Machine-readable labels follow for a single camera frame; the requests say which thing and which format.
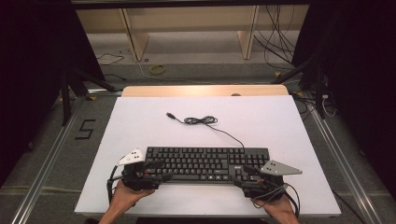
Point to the wooden table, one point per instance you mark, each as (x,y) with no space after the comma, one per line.
(186,90)

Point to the person's left hand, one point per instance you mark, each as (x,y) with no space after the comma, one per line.
(124,197)

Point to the metal floor rail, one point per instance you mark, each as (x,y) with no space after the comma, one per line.
(46,161)
(342,168)

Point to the person's right hand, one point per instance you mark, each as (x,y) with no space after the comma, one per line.
(281,207)

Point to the black keyboard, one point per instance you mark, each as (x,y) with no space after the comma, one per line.
(199,163)

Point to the white board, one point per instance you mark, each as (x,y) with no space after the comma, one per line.
(264,130)

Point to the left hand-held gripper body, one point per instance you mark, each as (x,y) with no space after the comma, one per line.
(138,180)

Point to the wooden shelf frame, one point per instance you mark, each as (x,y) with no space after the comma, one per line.
(186,18)

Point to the black metal stand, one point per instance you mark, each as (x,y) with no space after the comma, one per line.
(319,90)
(65,99)

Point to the black curtain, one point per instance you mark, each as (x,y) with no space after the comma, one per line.
(364,77)
(31,77)

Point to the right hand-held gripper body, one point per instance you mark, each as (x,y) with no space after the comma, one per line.
(274,169)

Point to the yellow tape roll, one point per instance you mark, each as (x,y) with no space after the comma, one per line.
(157,69)

